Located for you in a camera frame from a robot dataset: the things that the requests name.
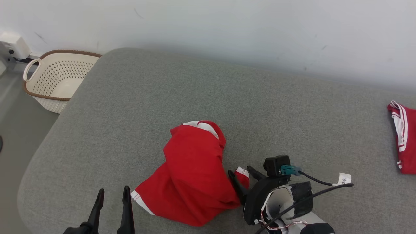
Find white wall socket box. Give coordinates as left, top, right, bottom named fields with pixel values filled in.
left=0, top=32, right=31, bottom=60

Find cream perforated laundry basket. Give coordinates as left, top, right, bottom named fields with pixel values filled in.
left=23, top=49, right=102, bottom=114

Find red shorts with white stripe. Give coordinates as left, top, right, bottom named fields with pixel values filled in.
left=131, top=121, right=250, bottom=227

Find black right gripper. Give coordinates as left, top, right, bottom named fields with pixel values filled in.
left=228, top=166, right=291, bottom=226

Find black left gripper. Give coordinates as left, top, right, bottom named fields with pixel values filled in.
left=63, top=186, right=135, bottom=234

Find red printed basketball jersey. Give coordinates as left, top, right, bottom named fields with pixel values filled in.
left=387, top=101, right=416, bottom=174

